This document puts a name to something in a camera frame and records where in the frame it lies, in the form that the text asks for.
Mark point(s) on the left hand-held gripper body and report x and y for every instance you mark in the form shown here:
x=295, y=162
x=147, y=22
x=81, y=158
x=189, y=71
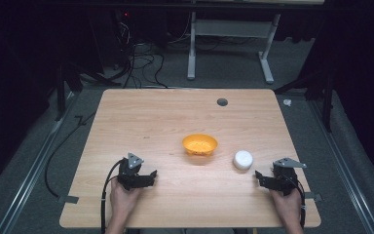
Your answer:
x=128, y=172

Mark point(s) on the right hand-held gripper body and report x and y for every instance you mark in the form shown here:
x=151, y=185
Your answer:
x=285, y=177

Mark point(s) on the orange plastic bowl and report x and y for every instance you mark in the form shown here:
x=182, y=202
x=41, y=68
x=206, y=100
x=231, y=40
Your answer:
x=200, y=145

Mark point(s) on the person's left hand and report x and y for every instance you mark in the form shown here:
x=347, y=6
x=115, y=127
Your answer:
x=123, y=198

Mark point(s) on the person's right hand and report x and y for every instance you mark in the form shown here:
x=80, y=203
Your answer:
x=286, y=204

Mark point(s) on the grey tape strip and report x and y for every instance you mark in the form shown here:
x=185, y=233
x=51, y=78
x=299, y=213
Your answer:
x=315, y=196
x=68, y=199

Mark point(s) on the white crumpled scrap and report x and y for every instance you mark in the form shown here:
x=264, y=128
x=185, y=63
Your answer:
x=287, y=102

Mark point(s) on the grey round table grommet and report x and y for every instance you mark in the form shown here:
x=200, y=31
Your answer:
x=222, y=102

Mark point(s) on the black metal stand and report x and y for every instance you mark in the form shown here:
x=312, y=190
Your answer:
x=61, y=94
x=328, y=100

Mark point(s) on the metal floor rail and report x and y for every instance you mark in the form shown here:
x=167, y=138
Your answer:
x=344, y=169
x=29, y=177

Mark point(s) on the white metal desk frame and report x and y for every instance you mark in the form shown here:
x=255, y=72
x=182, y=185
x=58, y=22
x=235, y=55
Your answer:
x=230, y=28

